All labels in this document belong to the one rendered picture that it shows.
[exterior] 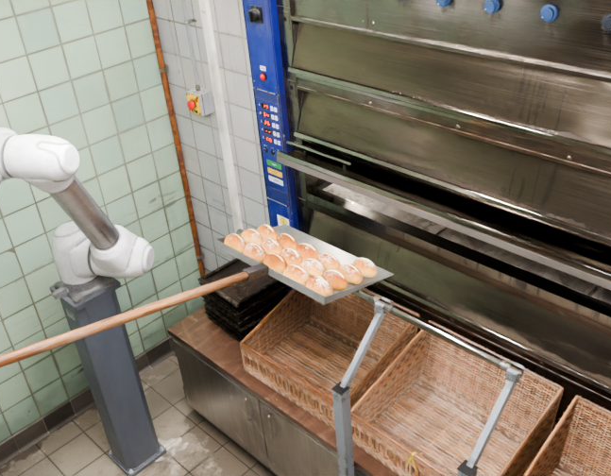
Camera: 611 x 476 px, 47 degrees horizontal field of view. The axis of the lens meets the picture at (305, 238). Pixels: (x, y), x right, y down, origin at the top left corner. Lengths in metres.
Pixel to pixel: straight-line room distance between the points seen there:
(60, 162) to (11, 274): 1.20
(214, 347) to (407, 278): 0.92
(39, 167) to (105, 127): 1.13
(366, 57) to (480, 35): 0.45
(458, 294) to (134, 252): 1.19
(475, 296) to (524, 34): 0.95
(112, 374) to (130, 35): 1.48
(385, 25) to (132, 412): 1.96
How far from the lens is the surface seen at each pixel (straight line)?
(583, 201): 2.14
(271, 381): 2.82
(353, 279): 2.33
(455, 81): 2.22
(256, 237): 2.54
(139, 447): 3.39
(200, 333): 3.18
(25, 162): 2.22
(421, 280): 2.66
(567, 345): 2.43
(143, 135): 3.42
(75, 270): 2.77
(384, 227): 2.65
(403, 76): 2.33
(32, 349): 1.94
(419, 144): 2.39
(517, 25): 2.08
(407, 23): 2.29
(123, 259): 2.61
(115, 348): 3.01
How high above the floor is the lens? 2.58
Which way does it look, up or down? 33 degrees down
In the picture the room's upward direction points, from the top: 5 degrees counter-clockwise
